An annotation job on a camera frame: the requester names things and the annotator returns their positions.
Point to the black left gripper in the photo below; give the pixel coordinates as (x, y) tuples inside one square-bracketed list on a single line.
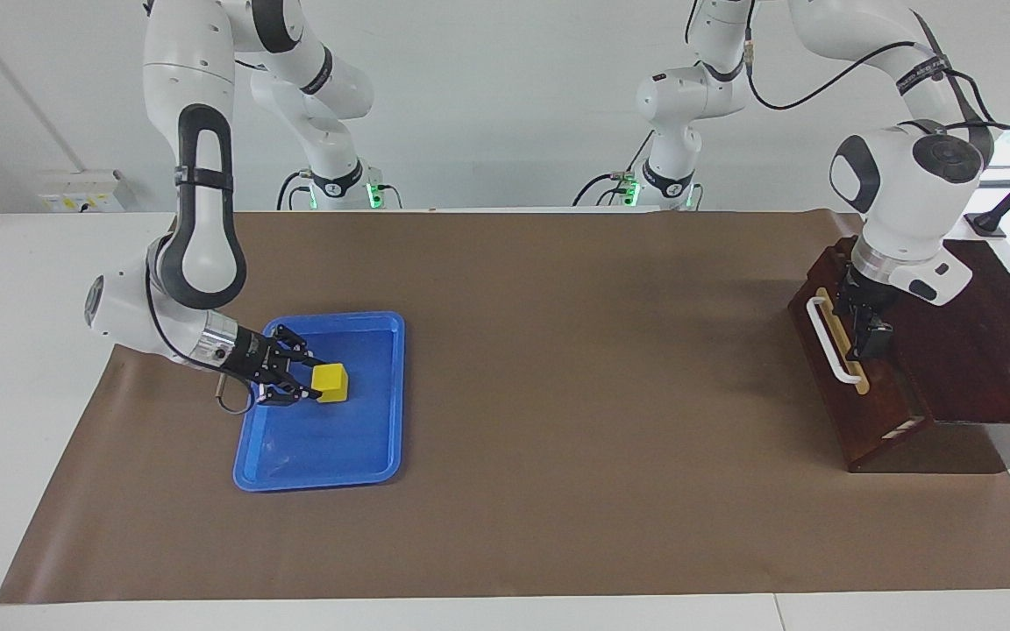
[(864, 298)]

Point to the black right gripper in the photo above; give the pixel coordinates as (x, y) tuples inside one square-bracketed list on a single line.
[(252, 359)]

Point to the yellow cube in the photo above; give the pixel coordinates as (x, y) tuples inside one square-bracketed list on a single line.
[(330, 384)]

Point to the wooden drawer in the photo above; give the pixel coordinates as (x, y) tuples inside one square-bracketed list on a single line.
[(856, 412)]

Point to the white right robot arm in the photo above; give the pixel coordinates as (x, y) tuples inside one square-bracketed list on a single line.
[(198, 219)]

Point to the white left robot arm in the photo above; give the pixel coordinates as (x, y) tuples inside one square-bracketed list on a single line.
[(899, 202)]

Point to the blue plastic tray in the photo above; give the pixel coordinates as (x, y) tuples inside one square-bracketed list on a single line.
[(338, 447)]

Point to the dark wooden cabinet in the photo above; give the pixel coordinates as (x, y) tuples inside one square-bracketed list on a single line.
[(996, 350)]

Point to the brown table mat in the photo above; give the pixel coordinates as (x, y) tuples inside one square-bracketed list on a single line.
[(558, 508)]

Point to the white wall socket box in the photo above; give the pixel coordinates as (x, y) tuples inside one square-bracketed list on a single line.
[(80, 188)]

